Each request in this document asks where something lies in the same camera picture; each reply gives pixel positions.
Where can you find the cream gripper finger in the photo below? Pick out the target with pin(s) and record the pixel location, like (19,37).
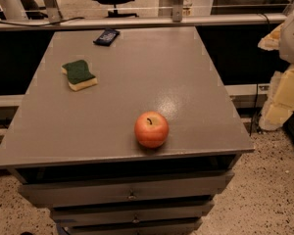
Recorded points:
(271,41)
(279,106)

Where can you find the green and yellow sponge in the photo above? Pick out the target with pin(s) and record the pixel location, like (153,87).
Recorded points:
(78,75)

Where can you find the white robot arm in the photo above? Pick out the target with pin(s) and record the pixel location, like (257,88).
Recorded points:
(286,45)

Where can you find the red apple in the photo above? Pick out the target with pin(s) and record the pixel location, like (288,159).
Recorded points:
(151,130)

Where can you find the grey drawer cabinet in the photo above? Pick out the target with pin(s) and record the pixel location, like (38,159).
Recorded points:
(75,152)

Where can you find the grey metal railing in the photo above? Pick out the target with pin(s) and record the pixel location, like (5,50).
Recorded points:
(87,14)

